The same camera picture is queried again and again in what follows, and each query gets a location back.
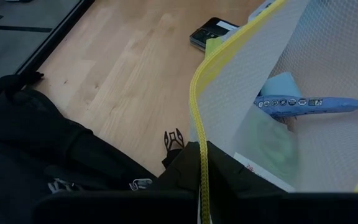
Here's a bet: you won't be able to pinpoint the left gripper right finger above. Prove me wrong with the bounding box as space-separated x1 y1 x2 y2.
203 141 288 195

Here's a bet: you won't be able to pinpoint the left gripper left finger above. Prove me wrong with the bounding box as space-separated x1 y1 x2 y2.
157 141 202 194

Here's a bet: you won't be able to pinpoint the clear bag green earphones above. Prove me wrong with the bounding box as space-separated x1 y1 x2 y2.
237 108 300 185

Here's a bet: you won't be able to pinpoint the clear pouch green edge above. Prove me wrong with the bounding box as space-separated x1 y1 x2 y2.
188 0 358 224

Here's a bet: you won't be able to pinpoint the blue wipes packet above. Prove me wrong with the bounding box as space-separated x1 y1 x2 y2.
253 95 358 119

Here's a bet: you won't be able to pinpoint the black backpack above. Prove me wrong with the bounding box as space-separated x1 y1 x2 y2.
0 72 186 224

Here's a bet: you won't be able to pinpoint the black aluminium table frame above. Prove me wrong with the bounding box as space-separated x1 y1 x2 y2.
16 0 96 76

